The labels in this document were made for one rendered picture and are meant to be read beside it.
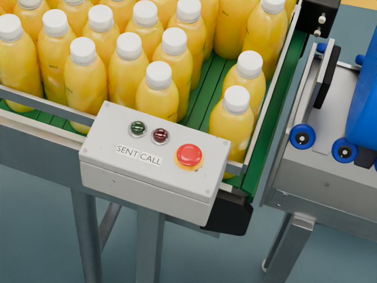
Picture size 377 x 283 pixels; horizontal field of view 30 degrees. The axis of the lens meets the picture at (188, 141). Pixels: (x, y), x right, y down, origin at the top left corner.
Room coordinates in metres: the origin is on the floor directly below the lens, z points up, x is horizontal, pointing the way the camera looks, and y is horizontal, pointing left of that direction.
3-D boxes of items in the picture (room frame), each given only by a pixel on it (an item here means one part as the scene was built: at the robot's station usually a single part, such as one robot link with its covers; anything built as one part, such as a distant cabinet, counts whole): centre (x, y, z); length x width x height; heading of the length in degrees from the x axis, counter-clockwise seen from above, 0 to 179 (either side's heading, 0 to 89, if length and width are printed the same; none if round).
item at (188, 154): (0.51, 0.00, 1.11); 0.04 x 0.04 x 0.01
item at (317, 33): (0.96, -0.21, 0.95); 0.10 x 0.07 x 0.10; 168
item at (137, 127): (0.54, 0.08, 1.11); 0.02 x 0.02 x 0.01
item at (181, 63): (0.72, 0.04, 0.99); 0.07 x 0.07 x 0.19
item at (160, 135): (0.54, 0.04, 1.11); 0.02 x 0.02 x 0.01
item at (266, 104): (0.78, -0.14, 0.96); 0.40 x 0.01 x 0.03; 168
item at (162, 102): (0.65, 0.06, 0.99); 0.07 x 0.07 x 0.19
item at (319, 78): (0.76, -0.22, 0.99); 0.10 x 0.02 x 0.12; 168
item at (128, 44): (0.70, 0.11, 1.09); 0.04 x 0.04 x 0.02
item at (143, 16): (0.77, 0.10, 1.09); 0.04 x 0.04 x 0.02
